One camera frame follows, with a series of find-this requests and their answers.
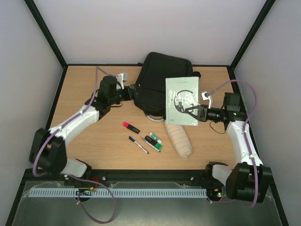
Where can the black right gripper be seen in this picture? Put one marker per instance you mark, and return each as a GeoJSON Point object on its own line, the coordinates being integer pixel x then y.
{"type": "Point", "coordinates": [202, 113]}

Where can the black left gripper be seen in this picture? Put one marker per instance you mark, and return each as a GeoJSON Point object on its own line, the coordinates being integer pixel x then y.
{"type": "Point", "coordinates": [130, 91]}

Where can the grey booklet with G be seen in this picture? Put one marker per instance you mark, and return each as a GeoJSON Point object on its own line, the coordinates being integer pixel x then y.
{"type": "Point", "coordinates": [181, 96]}

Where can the black student bag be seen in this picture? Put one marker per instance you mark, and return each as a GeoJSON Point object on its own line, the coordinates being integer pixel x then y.
{"type": "Point", "coordinates": [150, 86]}

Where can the beige fabric pencil case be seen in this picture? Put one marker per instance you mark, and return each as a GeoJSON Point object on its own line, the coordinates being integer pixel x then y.
{"type": "Point", "coordinates": [179, 140]}

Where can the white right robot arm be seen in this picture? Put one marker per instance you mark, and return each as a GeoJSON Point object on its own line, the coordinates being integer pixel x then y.
{"type": "Point", "coordinates": [250, 179]}

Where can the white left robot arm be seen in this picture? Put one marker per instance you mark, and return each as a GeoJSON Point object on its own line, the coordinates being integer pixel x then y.
{"type": "Point", "coordinates": [48, 152]}

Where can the red highlighter marker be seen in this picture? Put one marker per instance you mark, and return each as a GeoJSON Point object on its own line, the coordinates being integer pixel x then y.
{"type": "Point", "coordinates": [131, 127]}

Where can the blue capped pen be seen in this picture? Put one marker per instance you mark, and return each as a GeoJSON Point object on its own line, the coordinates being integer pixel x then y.
{"type": "Point", "coordinates": [139, 145]}

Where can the white green glue stick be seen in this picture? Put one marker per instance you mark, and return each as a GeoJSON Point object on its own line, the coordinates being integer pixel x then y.
{"type": "Point", "coordinates": [155, 137]}

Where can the green capped thin pen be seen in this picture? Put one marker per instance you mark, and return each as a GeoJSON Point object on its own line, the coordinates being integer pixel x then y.
{"type": "Point", "coordinates": [143, 139]}

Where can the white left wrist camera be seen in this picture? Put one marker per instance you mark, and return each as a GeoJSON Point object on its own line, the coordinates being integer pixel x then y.
{"type": "Point", "coordinates": [121, 78]}

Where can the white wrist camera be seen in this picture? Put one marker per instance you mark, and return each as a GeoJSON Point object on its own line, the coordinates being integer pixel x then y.
{"type": "Point", "coordinates": [207, 97]}
{"type": "Point", "coordinates": [121, 78]}

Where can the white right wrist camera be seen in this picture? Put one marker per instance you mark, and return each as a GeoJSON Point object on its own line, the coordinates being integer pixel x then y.
{"type": "Point", "coordinates": [207, 97]}

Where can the light blue cable duct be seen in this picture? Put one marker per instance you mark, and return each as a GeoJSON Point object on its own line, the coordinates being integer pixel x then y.
{"type": "Point", "coordinates": [117, 193]}

